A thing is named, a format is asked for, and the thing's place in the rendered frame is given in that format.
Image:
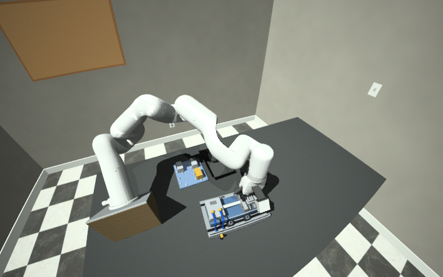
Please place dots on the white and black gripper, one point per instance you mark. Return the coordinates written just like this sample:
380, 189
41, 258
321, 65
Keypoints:
246, 184

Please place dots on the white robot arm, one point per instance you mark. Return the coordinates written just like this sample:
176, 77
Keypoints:
128, 129

